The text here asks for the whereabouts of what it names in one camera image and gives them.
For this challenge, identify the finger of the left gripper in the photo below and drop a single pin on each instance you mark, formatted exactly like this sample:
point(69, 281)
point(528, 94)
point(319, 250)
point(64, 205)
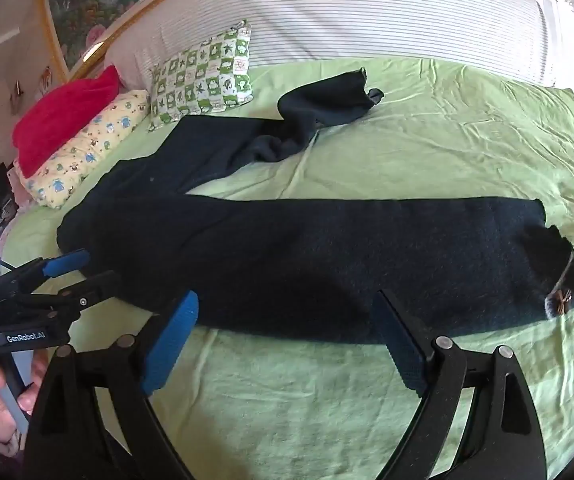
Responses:
point(77, 296)
point(39, 270)

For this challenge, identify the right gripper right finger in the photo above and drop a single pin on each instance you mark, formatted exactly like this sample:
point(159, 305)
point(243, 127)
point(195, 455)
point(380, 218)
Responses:
point(502, 438)

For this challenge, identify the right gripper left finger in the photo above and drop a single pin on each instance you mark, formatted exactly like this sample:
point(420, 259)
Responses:
point(93, 418)

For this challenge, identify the dark navy pants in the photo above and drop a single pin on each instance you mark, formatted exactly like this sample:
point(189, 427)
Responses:
point(310, 269)

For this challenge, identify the yellow cartoon print pillow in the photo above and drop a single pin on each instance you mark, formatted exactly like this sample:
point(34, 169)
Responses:
point(57, 178)

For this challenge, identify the green checkered pillow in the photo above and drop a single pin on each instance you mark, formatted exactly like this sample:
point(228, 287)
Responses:
point(209, 77)

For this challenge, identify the striped white headboard cushion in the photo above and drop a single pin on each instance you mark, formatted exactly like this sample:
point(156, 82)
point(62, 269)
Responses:
point(530, 40)

